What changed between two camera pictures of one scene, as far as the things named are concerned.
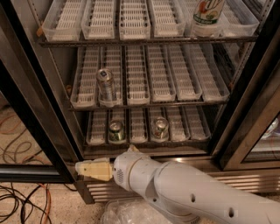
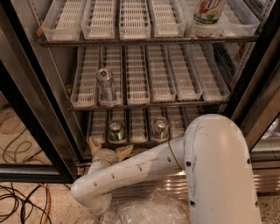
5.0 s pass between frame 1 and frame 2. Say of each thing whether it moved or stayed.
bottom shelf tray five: stayed
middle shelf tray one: stayed
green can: stayed
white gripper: moved
